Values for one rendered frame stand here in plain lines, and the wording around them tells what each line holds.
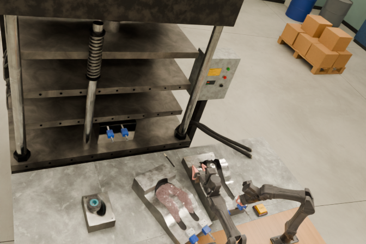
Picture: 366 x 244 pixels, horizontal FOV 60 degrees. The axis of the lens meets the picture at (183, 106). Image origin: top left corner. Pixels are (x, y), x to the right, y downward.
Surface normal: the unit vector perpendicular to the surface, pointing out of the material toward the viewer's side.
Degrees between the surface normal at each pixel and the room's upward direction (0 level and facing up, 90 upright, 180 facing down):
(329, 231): 0
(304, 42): 90
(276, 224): 0
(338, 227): 0
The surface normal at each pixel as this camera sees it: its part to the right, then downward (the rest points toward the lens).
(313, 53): -0.88, 0.08
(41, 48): 0.25, -0.76
